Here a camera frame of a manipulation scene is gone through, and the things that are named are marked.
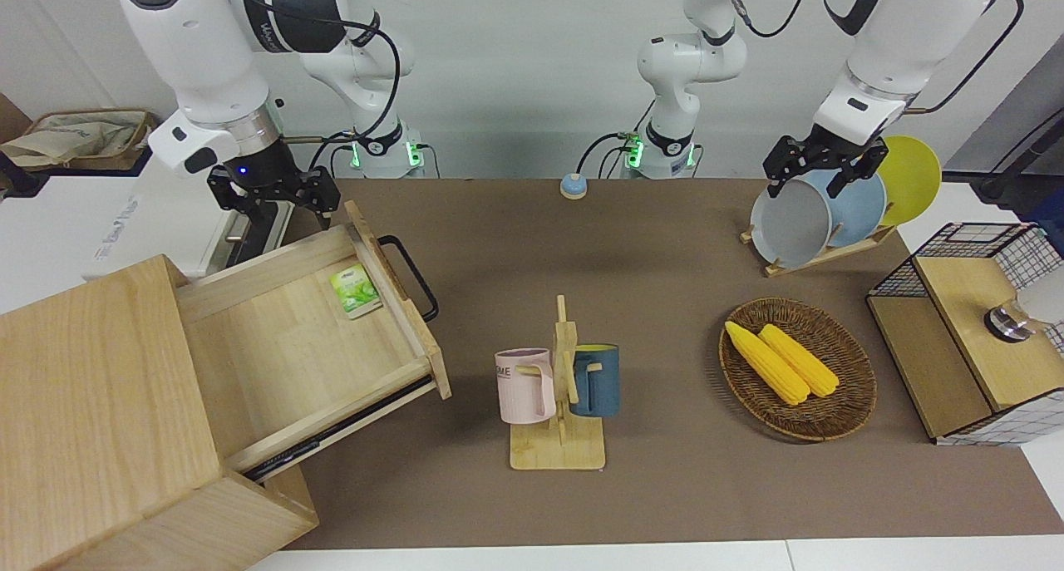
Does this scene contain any grey plate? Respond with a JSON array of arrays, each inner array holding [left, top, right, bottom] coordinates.
[[749, 178, 835, 269]]

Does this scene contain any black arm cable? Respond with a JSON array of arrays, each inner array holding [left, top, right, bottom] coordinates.
[[226, 0, 416, 152], [902, 0, 1026, 116]]

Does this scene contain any light wooden cabinet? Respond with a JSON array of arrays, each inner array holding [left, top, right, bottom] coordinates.
[[0, 254, 321, 571]]

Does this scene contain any yellow plate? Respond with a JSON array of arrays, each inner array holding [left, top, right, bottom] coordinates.
[[875, 135, 943, 228]]

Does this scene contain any white toaster oven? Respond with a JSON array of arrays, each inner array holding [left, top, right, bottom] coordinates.
[[0, 130, 293, 314]]

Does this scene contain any wooden plate rack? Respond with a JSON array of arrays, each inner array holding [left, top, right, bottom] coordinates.
[[740, 222, 899, 278]]

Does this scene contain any black base cable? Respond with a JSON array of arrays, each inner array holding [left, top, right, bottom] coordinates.
[[577, 97, 658, 180], [327, 130, 360, 179]]

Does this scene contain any light blue plate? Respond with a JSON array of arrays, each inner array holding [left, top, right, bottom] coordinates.
[[808, 170, 889, 249]]

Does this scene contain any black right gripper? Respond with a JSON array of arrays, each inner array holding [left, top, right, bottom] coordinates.
[[206, 143, 342, 233]]

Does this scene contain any wooden mug rack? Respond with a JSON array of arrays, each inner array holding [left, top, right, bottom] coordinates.
[[509, 294, 608, 472]]

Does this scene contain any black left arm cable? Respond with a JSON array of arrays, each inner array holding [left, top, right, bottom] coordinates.
[[902, 0, 1026, 116]]

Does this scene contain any pink mug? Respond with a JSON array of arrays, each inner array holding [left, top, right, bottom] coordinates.
[[494, 347, 559, 426]]

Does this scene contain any wire and wood shelf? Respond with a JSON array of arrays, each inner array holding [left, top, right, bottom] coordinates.
[[865, 221, 1064, 448]]

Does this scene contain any green tea bag packet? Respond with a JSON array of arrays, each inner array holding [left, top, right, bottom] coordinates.
[[329, 263, 384, 321]]

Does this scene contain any yellow corn cob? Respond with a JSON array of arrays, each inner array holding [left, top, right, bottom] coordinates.
[[757, 323, 841, 399], [723, 320, 811, 407]]

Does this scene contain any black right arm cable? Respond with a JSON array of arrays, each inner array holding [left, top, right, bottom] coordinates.
[[226, 0, 416, 152]]

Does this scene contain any black stand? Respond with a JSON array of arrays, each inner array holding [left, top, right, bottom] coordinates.
[[971, 110, 1064, 233]]

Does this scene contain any brown box with cloth bag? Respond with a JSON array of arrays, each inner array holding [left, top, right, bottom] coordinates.
[[0, 108, 160, 172]]

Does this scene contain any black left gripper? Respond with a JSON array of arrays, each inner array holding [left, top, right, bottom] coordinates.
[[763, 126, 889, 200]]

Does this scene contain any black right base cable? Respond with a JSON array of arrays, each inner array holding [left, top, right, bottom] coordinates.
[[327, 130, 360, 179]]

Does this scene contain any brown table mat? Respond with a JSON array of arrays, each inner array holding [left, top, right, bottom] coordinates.
[[283, 178, 1064, 551]]

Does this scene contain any brown wicker basket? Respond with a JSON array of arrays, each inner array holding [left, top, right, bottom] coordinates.
[[718, 297, 879, 442]]

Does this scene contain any white lamp with metal base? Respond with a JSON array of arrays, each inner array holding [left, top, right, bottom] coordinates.
[[984, 273, 1064, 344]]

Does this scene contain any light wooden drawer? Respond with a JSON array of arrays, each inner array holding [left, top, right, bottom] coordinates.
[[175, 199, 454, 477]]

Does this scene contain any blue mug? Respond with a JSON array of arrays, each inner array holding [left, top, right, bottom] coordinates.
[[569, 343, 622, 419]]

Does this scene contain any black metal drawer handle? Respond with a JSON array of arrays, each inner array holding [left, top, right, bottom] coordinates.
[[377, 234, 441, 323]]

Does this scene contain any black left base cable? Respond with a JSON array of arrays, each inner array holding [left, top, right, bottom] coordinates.
[[577, 97, 658, 180]]

